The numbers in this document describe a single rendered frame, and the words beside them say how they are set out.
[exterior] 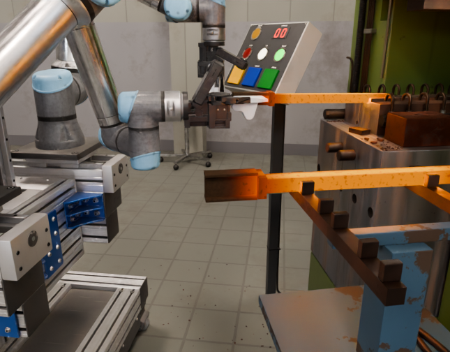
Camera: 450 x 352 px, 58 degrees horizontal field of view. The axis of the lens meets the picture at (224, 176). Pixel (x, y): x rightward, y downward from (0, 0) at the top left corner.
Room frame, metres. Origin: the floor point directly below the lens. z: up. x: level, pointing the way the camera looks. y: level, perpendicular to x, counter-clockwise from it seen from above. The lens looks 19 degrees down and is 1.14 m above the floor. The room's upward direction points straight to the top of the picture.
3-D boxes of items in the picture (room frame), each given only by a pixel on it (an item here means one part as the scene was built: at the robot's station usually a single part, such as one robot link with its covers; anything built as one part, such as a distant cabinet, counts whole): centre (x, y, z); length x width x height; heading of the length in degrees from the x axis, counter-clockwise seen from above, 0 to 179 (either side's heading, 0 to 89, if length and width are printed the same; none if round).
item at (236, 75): (1.65, -0.05, 1.01); 0.07 x 0.05 x 0.07; 32
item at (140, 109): (0.99, 0.20, 0.98); 0.11 x 0.08 x 0.09; 97
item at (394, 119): (0.92, -0.45, 0.95); 0.12 x 0.09 x 0.07; 97
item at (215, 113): (1.01, 0.04, 0.98); 0.12 x 0.08 x 0.09; 97
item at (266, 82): (1.49, -0.16, 1.01); 0.07 x 0.05 x 0.07; 32
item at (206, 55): (1.42, 0.04, 1.07); 0.09 x 0.08 x 0.12; 82
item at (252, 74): (1.57, -0.10, 1.01); 0.07 x 0.05 x 0.07; 32
